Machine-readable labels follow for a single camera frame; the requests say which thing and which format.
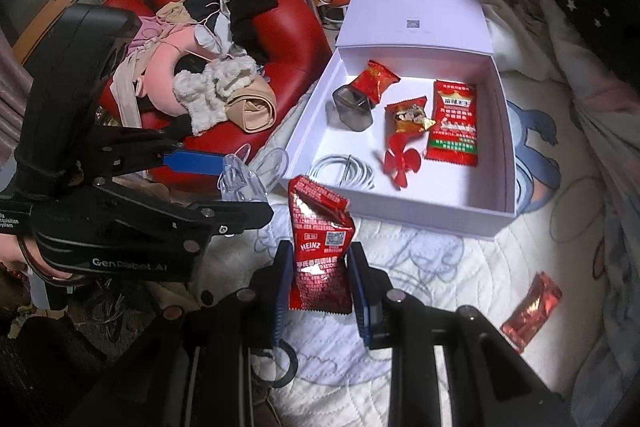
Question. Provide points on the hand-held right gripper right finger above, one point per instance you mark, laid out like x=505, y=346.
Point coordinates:
x=361, y=294

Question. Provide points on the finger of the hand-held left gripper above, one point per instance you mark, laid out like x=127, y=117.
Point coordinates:
x=225, y=214
x=192, y=163

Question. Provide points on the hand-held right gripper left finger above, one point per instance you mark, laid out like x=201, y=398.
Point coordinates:
x=280, y=294

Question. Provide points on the red ketchup packet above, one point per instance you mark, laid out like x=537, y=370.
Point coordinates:
x=320, y=257

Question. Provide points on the red plastic fan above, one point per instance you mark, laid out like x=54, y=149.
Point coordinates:
x=400, y=163

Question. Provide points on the long red snack packet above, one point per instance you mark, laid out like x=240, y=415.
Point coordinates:
x=452, y=127

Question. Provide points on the red yellow candy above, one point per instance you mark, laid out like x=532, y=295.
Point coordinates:
x=375, y=82

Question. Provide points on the white cardboard box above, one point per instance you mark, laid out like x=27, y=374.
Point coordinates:
x=435, y=7

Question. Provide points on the person's left hand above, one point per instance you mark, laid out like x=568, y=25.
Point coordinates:
x=12, y=252

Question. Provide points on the cream fuzzy cloth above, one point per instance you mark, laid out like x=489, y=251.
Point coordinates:
x=200, y=92

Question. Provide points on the beige rolled garment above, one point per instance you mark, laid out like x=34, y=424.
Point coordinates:
x=255, y=107

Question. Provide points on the white quilted cartoon blanket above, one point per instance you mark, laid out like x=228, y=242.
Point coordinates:
x=450, y=287

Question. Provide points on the red sofa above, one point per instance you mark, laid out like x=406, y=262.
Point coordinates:
x=295, y=42

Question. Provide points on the grey translucent container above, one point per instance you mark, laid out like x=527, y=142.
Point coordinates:
x=352, y=114

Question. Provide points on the black garment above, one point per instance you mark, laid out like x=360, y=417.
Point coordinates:
x=255, y=12

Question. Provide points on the red foil packet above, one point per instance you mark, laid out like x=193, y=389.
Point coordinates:
x=532, y=309

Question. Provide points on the red snack packet in box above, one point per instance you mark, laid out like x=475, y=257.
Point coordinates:
x=407, y=117

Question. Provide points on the pastel printed blanket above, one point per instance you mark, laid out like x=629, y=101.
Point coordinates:
x=600, y=132

